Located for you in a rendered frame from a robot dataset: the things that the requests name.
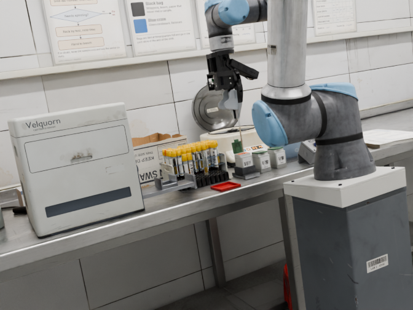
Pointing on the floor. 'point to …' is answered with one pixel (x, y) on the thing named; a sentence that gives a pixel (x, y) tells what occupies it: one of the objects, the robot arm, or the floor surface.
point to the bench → (52, 251)
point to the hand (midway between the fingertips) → (237, 114)
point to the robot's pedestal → (356, 253)
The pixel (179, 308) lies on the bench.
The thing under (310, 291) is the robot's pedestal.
